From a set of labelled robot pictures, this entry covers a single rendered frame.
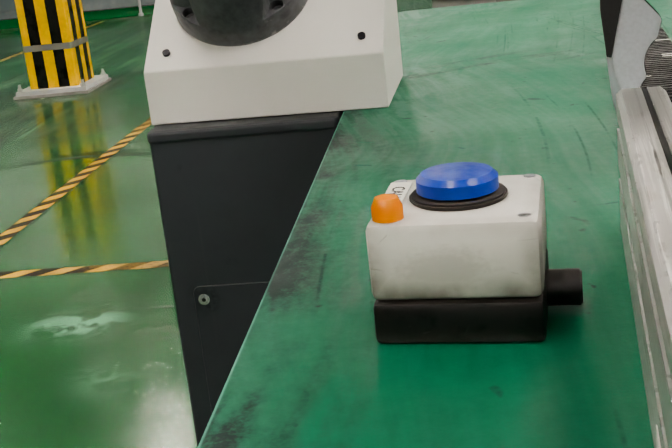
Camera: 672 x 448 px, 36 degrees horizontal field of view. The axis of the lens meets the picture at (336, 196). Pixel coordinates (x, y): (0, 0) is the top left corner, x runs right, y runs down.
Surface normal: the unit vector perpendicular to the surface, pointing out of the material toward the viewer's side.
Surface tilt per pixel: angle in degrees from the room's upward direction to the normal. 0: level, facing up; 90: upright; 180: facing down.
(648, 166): 0
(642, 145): 0
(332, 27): 42
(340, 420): 0
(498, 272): 90
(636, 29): 90
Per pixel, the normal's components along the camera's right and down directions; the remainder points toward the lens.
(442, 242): -0.21, 0.29
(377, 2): -0.17, -0.52
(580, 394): -0.11, -0.96
